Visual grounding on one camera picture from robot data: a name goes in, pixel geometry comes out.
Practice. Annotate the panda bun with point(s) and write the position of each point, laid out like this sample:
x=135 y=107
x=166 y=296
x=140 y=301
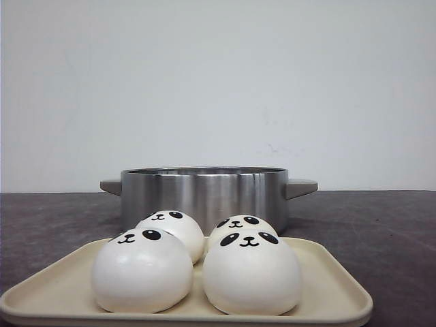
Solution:
x=180 y=225
x=252 y=272
x=144 y=270
x=235 y=224

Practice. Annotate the beige plastic tray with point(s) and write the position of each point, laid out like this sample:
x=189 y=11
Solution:
x=60 y=295

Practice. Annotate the stainless steel steamer pot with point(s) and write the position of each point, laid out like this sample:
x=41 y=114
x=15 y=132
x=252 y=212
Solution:
x=208 y=194

